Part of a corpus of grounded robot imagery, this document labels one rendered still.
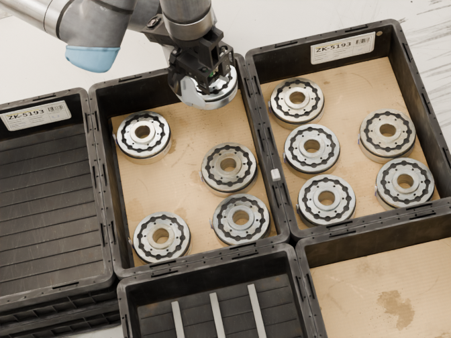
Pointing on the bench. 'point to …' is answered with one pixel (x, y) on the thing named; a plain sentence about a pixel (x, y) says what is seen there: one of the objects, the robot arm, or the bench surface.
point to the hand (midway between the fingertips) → (194, 89)
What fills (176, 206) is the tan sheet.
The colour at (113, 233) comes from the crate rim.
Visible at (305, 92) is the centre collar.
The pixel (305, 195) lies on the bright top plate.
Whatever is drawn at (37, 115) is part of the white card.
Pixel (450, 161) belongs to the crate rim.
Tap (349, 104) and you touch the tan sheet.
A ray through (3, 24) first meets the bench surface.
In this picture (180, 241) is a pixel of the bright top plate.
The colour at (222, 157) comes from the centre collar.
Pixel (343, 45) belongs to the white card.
